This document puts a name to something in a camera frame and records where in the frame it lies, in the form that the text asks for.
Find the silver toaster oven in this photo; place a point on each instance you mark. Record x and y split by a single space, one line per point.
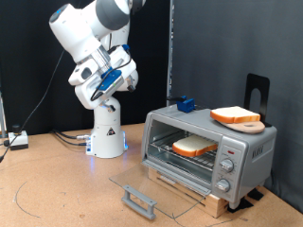
252 151

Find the short metal pole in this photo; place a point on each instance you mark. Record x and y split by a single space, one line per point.
2 116

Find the grey backdrop curtain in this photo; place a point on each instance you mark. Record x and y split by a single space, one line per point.
236 41

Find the round wooden board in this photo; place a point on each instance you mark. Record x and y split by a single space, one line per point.
249 127

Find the black foam pad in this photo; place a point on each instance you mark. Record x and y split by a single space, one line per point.
256 194
240 205

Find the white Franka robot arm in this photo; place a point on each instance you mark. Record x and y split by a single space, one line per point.
107 138

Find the grey emergency stop box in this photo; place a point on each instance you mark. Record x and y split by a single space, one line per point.
18 140

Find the black backdrop curtain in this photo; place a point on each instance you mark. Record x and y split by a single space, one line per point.
28 47

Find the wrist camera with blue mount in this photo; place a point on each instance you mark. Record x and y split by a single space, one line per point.
110 78

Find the silver oven knob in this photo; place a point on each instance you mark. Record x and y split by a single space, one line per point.
227 164
222 185

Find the tall aluminium pole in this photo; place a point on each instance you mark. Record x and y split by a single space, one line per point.
170 47

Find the slatted wooden crate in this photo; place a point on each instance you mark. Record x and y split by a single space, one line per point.
217 206

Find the white bread slice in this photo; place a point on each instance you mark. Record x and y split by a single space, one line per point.
233 115
192 145

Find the black metal bookend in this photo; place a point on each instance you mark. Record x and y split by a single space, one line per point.
257 81

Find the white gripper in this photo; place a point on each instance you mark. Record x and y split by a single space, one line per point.
85 91

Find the metal spatula with blue block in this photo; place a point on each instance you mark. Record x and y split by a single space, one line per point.
186 105

